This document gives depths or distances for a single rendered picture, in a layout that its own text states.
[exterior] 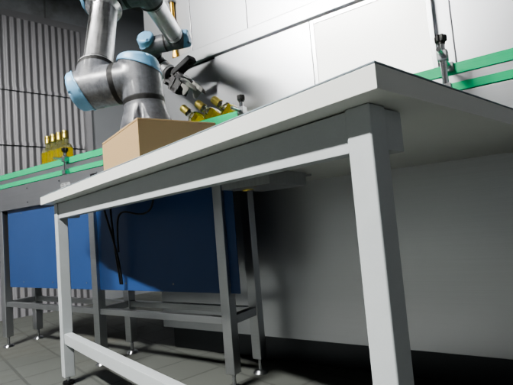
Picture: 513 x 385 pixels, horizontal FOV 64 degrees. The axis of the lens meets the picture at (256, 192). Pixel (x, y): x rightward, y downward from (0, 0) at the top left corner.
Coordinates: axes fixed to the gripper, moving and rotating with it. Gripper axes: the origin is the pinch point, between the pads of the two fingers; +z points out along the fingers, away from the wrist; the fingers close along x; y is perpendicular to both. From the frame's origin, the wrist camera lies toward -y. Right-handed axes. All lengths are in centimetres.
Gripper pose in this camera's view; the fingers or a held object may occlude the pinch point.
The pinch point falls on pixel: (199, 88)
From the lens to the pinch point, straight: 179.3
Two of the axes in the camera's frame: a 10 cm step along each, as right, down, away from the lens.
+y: -4.8, 8.2, 3.0
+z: 6.8, 5.7, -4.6
